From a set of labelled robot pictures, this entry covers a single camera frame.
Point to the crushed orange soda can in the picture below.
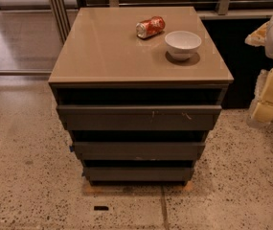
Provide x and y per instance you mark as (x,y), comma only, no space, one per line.
(150,27)

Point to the grey three-drawer cabinet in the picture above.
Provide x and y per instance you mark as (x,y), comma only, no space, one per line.
(103,62)

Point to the grey top drawer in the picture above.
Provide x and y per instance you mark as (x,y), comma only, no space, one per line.
(139,118)

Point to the black floor marker tape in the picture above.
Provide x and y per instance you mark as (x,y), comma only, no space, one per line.
(101,208)

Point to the grey middle drawer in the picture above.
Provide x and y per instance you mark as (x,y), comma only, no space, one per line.
(138,150)

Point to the white ceramic bowl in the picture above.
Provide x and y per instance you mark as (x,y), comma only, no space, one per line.
(182,45)

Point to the grey drawer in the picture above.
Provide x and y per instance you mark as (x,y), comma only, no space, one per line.
(138,174)
(139,118)
(138,150)

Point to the grey bottom drawer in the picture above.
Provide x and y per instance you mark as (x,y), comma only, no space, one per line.
(138,174)

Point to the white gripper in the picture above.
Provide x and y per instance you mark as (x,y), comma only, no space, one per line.
(262,112)

